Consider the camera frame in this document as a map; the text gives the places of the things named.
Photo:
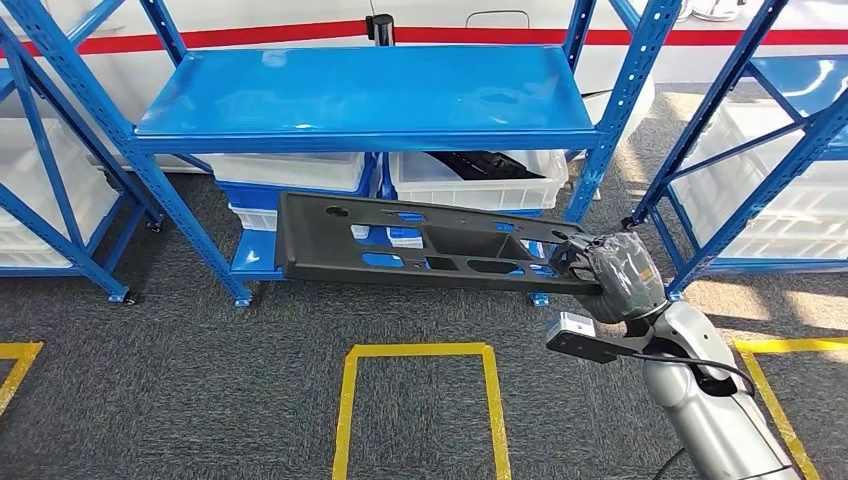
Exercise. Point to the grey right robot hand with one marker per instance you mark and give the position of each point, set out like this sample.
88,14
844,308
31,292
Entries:
629,272

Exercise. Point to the black plastic panel part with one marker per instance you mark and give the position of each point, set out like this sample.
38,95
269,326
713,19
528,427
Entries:
484,166
318,245

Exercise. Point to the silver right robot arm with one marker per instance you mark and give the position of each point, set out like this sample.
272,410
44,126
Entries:
702,411

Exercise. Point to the blue steel shelf rack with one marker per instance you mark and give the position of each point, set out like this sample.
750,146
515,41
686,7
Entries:
762,197
46,152
364,93

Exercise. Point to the black cylindrical post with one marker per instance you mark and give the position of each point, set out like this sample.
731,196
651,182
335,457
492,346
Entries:
380,30

